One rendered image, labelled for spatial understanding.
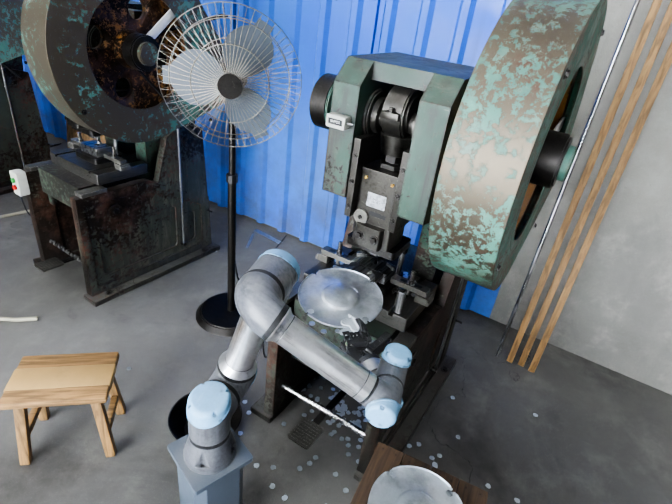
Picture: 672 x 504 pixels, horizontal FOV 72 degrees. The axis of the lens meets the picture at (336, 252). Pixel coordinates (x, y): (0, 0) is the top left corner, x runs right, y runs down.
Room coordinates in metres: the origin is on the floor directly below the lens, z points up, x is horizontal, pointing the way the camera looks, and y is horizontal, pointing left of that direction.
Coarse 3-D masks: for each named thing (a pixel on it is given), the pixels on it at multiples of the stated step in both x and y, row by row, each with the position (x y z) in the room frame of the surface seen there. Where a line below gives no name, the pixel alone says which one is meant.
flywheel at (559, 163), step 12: (576, 72) 1.55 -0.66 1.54; (564, 96) 1.57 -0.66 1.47; (564, 108) 1.58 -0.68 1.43; (552, 132) 1.31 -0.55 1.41; (552, 144) 1.27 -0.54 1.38; (564, 144) 1.26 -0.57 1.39; (540, 156) 1.26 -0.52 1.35; (552, 156) 1.25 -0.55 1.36; (564, 156) 1.26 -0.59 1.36; (540, 168) 1.25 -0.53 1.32; (552, 168) 1.24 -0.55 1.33; (564, 168) 1.25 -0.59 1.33; (540, 180) 1.26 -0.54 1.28; (552, 180) 1.25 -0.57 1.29; (564, 180) 1.28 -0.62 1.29; (528, 192) 1.54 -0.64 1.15; (528, 204) 1.53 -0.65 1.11; (516, 228) 1.43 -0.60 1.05
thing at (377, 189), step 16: (384, 160) 1.55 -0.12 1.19; (368, 176) 1.49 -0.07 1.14; (384, 176) 1.46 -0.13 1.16; (368, 192) 1.48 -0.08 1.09; (384, 192) 1.46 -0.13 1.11; (368, 208) 1.48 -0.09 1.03; (384, 208) 1.45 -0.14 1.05; (368, 224) 1.46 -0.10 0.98; (384, 224) 1.44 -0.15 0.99; (368, 240) 1.44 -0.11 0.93; (384, 240) 1.44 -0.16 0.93; (400, 240) 1.53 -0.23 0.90
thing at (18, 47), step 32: (0, 0) 3.27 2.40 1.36; (0, 32) 3.23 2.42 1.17; (0, 64) 3.35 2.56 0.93; (0, 96) 3.33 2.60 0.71; (32, 96) 3.53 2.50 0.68; (0, 128) 3.28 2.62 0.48; (32, 128) 3.49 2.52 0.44; (0, 160) 3.24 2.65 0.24; (32, 160) 3.45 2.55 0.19; (0, 192) 3.13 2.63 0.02
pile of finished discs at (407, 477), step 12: (396, 468) 0.95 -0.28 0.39; (408, 468) 0.95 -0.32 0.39; (420, 468) 0.96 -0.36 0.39; (384, 480) 0.90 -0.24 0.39; (396, 480) 0.90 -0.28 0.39; (408, 480) 0.91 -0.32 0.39; (420, 480) 0.91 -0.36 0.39; (432, 480) 0.92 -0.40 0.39; (444, 480) 0.92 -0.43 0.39; (372, 492) 0.85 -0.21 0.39; (384, 492) 0.86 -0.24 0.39; (396, 492) 0.86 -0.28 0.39; (408, 492) 0.87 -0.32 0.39; (420, 492) 0.87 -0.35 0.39; (432, 492) 0.88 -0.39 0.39; (444, 492) 0.89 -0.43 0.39
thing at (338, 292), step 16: (320, 272) 1.39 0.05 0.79; (336, 272) 1.40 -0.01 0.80; (352, 272) 1.42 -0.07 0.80; (304, 288) 1.30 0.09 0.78; (320, 288) 1.31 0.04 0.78; (336, 288) 1.31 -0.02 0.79; (352, 288) 1.32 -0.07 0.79; (368, 288) 1.34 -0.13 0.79; (304, 304) 1.22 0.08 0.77; (320, 304) 1.23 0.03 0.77; (336, 304) 1.23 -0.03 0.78; (352, 304) 1.24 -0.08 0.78; (368, 304) 1.26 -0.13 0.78; (320, 320) 1.16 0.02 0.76; (336, 320) 1.17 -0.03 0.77; (368, 320) 1.19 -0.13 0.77
